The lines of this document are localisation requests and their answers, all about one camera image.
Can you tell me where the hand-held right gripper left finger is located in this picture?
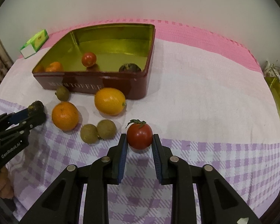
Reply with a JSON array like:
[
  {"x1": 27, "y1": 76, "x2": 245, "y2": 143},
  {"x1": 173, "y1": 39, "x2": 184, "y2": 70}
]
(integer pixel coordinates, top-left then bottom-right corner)
[{"x1": 19, "y1": 133, "x2": 129, "y2": 224}]

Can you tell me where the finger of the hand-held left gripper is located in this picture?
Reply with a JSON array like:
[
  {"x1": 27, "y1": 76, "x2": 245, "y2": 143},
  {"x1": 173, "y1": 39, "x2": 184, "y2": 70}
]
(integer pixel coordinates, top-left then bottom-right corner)
[
  {"x1": 0, "y1": 111, "x2": 47, "y2": 137},
  {"x1": 0, "y1": 107, "x2": 32, "y2": 133}
]

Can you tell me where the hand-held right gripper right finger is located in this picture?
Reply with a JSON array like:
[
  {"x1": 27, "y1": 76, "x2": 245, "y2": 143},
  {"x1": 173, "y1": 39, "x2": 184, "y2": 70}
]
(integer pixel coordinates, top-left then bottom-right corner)
[{"x1": 152, "y1": 134, "x2": 263, "y2": 224}]

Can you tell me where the dark wrinkled fruit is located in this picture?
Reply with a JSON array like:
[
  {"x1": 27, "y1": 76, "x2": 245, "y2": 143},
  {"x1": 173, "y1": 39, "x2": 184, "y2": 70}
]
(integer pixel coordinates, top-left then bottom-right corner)
[
  {"x1": 28, "y1": 100, "x2": 45, "y2": 112},
  {"x1": 119, "y1": 63, "x2": 142, "y2": 73}
]

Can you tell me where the red tomato with stem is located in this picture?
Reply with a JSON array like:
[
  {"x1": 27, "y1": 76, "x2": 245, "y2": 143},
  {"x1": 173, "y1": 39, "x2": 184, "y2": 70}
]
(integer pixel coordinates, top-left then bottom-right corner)
[{"x1": 126, "y1": 119, "x2": 153, "y2": 150}]

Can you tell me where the orange mandarin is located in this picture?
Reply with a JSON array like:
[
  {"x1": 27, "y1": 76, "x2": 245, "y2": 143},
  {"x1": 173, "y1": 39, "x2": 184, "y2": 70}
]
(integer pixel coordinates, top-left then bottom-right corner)
[
  {"x1": 52, "y1": 101, "x2": 80, "y2": 131},
  {"x1": 45, "y1": 62, "x2": 64, "y2": 72}
]

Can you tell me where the brown longan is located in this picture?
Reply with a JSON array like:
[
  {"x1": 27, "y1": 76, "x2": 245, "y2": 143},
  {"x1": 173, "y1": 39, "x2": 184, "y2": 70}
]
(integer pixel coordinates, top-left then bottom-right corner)
[
  {"x1": 97, "y1": 119, "x2": 117, "y2": 140},
  {"x1": 80, "y1": 124, "x2": 99, "y2": 144},
  {"x1": 55, "y1": 86, "x2": 70, "y2": 101}
]

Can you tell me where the smooth yellow orange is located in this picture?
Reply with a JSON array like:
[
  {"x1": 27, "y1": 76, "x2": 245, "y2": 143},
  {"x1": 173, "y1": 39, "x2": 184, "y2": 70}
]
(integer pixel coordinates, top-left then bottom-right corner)
[{"x1": 94, "y1": 87, "x2": 127, "y2": 116}]

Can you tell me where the small red tomato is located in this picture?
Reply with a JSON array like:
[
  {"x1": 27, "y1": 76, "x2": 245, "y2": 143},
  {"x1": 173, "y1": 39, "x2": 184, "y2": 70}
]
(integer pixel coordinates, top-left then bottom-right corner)
[{"x1": 81, "y1": 52, "x2": 97, "y2": 67}]

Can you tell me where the red tin box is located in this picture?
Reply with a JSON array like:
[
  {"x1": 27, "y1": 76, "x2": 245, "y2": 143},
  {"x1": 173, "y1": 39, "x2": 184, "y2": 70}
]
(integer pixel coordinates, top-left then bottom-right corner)
[{"x1": 32, "y1": 23, "x2": 156, "y2": 100}]

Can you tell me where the person's left hand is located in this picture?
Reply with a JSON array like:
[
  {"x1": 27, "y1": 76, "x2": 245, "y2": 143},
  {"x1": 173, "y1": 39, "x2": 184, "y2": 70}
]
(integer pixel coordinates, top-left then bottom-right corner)
[{"x1": 0, "y1": 167, "x2": 15, "y2": 199}]

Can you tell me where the green tissue box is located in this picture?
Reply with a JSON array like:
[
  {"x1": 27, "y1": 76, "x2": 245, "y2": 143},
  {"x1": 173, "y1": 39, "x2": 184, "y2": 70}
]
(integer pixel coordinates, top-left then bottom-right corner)
[{"x1": 20, "y1": 29, "x2": 49, "y2": 59}]

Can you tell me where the crumpled clear plastic bag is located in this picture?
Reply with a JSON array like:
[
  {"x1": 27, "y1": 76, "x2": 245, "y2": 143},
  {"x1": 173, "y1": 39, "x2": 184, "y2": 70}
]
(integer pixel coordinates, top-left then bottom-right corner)
[{"x1": 264, "y1": 61, "x2": 280, "y2": 84}]

